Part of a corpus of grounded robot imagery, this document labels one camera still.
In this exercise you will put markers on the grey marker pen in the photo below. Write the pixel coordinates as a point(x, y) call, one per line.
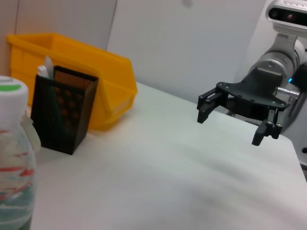
point(49, 65)

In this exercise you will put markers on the clear water bottle green label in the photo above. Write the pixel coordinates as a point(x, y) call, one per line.
point(14, 143)

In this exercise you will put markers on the silver robot head camera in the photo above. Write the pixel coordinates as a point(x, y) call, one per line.
point(287, 12)

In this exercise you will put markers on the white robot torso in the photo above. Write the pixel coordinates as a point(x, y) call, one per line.
point(262, 32)

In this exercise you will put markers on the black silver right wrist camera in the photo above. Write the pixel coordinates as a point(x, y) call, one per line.
point(301, 76)

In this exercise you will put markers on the yellow plastic storage bin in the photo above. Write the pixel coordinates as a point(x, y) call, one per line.
point(100, 62)

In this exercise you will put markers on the black mesh pen holder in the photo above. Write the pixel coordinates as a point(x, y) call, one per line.
point(62, 115)

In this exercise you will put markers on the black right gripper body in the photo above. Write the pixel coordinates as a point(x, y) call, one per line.
point(254, 95)

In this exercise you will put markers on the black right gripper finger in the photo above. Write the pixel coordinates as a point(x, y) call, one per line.
point(259, 136)
point(204, 110)

